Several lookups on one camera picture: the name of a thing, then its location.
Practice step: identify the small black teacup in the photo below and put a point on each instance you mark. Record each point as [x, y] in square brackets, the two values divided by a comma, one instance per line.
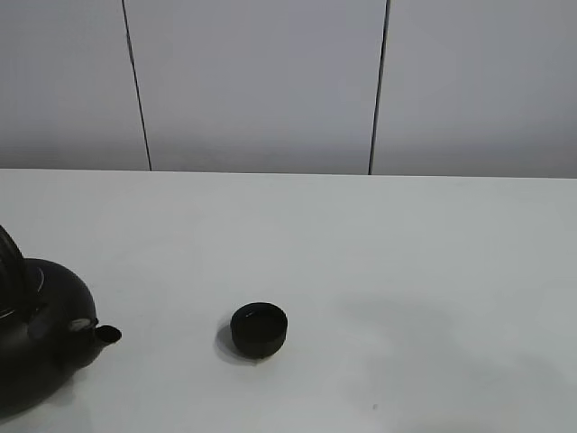
[258, 330]

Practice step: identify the black cast iron teapot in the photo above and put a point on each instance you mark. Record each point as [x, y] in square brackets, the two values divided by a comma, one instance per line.
[49, 328]

